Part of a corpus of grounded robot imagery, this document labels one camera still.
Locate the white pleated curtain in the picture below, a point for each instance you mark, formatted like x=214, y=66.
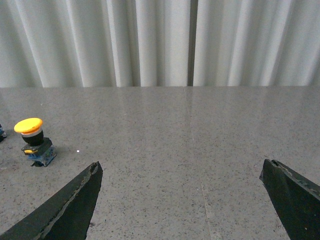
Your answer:
x=126, y=43

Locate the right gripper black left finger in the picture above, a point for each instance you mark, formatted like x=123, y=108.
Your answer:
x=64, y=216

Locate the yellow mushroom push button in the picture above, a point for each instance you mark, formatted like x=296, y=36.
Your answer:
x=38, y=148

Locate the green mushroom push button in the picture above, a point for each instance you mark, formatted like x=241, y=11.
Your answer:
x=3, y=134

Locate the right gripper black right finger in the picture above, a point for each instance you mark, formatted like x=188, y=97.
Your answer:
x=295, y=199

